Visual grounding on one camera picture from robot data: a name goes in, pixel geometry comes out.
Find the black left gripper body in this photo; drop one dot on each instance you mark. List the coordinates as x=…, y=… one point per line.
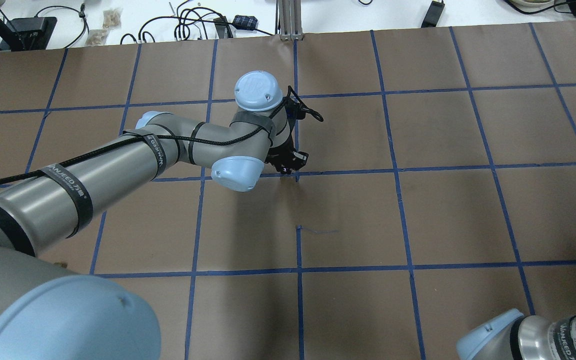
x=284, y=154

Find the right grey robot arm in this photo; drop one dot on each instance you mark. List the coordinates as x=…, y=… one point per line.
x=515, y=336

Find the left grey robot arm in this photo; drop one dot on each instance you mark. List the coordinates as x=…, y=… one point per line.
x=52, y=313

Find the blue patterned small box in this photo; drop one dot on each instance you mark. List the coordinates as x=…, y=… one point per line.
x=245, y=22

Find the black power adapter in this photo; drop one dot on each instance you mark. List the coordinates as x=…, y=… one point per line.
x=433, y=14

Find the aluminium frame post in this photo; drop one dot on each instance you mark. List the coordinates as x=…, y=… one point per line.
x=289, y=14

